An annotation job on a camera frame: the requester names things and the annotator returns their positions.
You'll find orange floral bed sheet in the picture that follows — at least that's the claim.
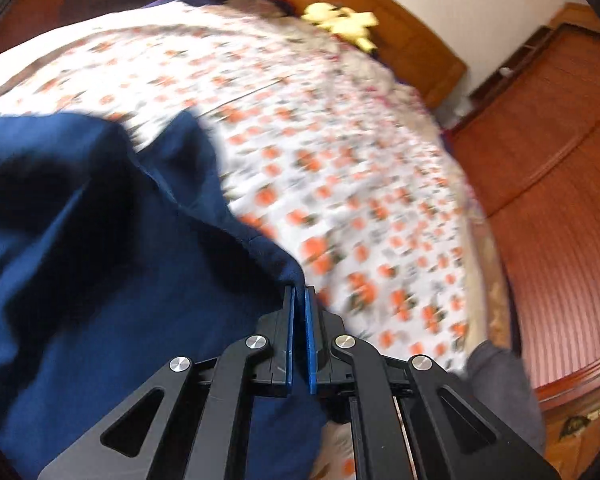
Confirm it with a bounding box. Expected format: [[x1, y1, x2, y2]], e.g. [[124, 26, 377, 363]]
[[0, 0, 511, 480]]

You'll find grey cloth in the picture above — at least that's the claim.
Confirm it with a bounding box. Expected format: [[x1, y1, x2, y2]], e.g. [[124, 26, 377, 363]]
[[465, 340, 546, 456]]

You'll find wooden bed frame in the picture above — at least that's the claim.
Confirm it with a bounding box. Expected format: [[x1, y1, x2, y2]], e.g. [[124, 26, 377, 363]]
[[535, 375, 600, 480]]

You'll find reddish wooden wardrobe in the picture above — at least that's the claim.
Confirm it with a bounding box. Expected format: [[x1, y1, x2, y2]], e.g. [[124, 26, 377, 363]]
[[450, 25, 600, 401]]

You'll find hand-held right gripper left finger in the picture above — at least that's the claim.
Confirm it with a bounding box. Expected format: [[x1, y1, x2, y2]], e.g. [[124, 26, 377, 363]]
[[37, 287, 296, 480]]

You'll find wooden bedside shelf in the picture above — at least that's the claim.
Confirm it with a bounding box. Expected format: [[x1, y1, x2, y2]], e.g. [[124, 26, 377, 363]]
[[467, 2, 600, 116]]

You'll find wooden headboard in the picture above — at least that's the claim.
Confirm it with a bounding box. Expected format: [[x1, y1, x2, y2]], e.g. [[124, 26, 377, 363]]
[[260, 0, 468, 108]]

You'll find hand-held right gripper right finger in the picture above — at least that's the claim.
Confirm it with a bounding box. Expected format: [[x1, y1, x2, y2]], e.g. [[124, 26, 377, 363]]
[[305, 287, 561, 480]]

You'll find navy blue garment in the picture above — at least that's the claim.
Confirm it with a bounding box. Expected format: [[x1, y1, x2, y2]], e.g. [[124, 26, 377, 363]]
[[0, 110, 331, 480]]

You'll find yellow plush toy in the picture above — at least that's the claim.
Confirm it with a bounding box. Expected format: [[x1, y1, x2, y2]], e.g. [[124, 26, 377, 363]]
[[300, 2, 381, 53]]

